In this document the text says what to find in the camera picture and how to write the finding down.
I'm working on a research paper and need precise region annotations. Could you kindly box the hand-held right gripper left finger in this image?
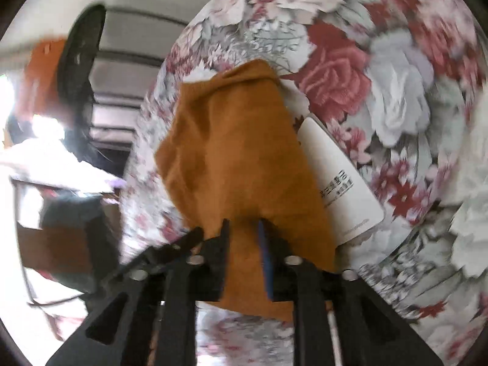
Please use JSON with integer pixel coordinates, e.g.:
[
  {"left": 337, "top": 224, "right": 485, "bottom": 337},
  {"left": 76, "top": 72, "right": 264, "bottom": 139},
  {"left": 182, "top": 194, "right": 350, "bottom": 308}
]
[{"left": 46, "top": 218, "right": 230, "bottom": 366}]

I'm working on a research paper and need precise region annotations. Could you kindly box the black round mesh fan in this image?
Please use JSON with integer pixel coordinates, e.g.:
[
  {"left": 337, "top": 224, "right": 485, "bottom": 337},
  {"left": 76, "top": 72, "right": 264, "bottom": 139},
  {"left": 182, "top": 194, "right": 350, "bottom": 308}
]
[{"left": 57, "top": 4, "right": 108, "bottom": 161}]

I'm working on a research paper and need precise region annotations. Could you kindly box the white paper tag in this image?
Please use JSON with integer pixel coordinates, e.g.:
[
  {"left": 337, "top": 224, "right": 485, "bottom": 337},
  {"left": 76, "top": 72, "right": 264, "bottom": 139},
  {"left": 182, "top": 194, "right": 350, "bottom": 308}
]
[{"left": 295, "top": 116, "right": 386, "bottom": 245}]

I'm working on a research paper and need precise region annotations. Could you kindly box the brown wooden board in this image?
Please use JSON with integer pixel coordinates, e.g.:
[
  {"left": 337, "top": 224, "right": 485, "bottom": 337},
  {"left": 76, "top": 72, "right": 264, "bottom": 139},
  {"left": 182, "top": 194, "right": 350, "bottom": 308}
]
[{"left": 18, "top": 228, "right": 92, "bottom": 273}]

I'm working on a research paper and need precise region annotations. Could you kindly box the black metal rack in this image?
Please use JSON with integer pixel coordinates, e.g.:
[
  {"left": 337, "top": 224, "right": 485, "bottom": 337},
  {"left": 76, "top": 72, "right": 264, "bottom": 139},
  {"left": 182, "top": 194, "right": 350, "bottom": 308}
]
[{"left": 91, "top": 5, "right": 191, "bottom": 161}]

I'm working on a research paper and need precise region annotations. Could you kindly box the dark blue cloth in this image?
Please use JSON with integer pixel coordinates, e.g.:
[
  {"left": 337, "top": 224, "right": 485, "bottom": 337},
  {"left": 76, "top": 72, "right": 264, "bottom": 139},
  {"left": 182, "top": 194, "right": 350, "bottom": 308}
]
[{"left": 41, "top": 194, "right": 117, "bottom": 294}]

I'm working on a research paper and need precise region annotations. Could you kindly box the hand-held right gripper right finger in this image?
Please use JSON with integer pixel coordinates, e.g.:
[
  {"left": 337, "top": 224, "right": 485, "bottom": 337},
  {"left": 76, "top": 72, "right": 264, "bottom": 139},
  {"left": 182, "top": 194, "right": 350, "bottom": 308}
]
[{"left": 258, "top": 219, "right": 443, "bottom": 366}]

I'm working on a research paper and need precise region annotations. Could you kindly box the orange box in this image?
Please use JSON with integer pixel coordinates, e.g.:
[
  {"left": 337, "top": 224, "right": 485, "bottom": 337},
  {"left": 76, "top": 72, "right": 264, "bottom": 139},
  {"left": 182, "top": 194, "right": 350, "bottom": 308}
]
[{"left": 19, "top": 38, "right": 70, "bottom": 120}]

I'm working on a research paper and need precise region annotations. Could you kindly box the floral printed blanket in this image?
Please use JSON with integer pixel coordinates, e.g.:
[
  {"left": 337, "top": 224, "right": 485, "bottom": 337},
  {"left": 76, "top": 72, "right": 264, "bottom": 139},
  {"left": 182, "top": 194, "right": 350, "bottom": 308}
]
[{"left": 46, "top": 0, "right": 488, "bottom": 366}]

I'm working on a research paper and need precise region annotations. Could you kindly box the orange small garment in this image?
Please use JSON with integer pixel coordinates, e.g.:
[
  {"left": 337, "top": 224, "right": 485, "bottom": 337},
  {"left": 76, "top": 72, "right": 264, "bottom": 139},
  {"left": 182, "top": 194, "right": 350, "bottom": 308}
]
[{"left": 154, "top": 59, "right": 338, "bottom": 323}]

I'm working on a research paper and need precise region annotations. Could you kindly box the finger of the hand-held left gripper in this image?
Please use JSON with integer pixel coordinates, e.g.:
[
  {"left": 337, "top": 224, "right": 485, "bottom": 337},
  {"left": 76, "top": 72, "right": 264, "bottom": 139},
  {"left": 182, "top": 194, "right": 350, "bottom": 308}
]
[{"left": 114, "top": 227, "right": 205, "bottom": 277}]

